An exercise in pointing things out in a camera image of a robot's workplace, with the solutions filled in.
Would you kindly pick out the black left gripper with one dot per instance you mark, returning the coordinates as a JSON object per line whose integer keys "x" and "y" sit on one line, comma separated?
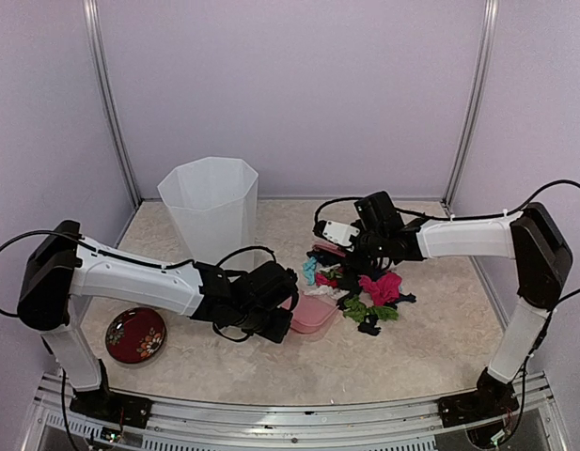
{"x": 277, "y": 333}

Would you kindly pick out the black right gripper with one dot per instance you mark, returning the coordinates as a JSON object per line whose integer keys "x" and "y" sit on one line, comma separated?
{"x": 366, "y": 261}

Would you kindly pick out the pink plastic dustpan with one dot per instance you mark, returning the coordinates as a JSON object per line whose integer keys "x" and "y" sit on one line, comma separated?
{"x": 312, "y": 313}

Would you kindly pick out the pink hand brush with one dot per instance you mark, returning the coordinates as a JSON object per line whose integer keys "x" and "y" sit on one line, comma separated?
{"x": 323, "y": 246}

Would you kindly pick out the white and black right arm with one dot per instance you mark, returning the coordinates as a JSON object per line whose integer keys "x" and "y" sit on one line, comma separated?
{"x": 529, "y": 237}

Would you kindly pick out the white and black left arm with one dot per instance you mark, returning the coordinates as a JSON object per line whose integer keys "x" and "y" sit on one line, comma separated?
{"x": 68, "y": 264}

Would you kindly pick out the pile of coloured paper scraps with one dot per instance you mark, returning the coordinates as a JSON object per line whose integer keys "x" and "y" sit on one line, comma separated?
{"x": 379, "y": 290}

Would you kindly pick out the green paper scrap near dustpan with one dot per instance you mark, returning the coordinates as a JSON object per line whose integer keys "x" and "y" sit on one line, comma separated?
{"x": 354, "y": 309}

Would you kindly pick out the light blue paper scrap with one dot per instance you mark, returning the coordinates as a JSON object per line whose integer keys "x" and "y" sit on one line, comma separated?
{"x": 310, "y": 271}

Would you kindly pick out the black paper scrap right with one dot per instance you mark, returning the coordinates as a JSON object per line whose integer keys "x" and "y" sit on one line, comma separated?
{"x": 369, "y": 325}

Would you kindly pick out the translucent white plastic bin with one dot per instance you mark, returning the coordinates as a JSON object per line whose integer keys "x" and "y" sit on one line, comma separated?
{"x": 212, "y": 203}

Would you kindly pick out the red floral lacquer bowl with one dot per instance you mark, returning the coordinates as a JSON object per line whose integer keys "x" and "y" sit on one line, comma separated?
{"x": 135, "y": 335}

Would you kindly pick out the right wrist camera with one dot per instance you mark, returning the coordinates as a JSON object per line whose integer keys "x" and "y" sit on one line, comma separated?
{"x": 339, "y": 234}

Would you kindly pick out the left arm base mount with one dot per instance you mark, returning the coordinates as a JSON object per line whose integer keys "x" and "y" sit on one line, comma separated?
{"x": 113, "y": 407}

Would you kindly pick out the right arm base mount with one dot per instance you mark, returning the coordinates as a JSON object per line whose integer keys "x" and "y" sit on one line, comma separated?
{"x": 489, "y": 399}

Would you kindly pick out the aluminium front rail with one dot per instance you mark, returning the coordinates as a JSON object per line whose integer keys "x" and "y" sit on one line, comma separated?
{"x": 177, "y": 424}

